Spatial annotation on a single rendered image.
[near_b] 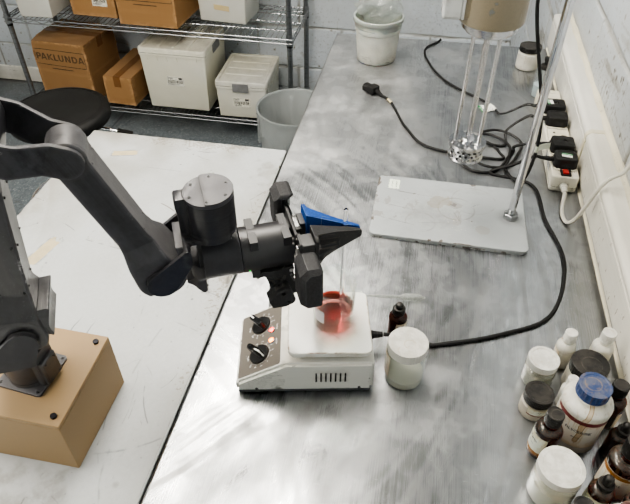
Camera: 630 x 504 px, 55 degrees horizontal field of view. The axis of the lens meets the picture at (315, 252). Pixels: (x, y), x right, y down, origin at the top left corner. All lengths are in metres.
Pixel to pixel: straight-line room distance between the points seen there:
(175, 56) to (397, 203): 2.04
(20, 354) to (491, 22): 0.79
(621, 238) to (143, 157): 0.99
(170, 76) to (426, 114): 1.84
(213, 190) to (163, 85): 2.56
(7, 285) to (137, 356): 0.32
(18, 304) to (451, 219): 0.80
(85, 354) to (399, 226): 0.62
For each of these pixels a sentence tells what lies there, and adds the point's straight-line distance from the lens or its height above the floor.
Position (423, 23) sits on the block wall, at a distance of 3.22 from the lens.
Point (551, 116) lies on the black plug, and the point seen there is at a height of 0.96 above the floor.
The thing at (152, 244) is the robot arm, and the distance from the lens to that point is 0.69.
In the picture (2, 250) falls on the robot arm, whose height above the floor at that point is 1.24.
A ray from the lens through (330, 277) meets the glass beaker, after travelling 0.86.
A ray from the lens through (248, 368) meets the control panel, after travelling 0.90.
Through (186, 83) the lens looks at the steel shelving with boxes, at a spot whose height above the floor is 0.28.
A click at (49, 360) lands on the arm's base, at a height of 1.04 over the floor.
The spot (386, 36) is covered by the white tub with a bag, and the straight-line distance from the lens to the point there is 1.76.
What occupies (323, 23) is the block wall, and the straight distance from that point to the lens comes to 3.27.
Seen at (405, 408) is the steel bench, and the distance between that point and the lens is 0.91.
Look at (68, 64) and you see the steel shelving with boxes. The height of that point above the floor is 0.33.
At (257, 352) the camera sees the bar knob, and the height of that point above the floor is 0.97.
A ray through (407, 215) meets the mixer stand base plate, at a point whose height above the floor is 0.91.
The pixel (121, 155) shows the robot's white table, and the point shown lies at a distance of 1.46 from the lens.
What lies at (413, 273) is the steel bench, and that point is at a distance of 1.10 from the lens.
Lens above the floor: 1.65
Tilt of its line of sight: 42 degrees down
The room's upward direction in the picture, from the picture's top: straight up
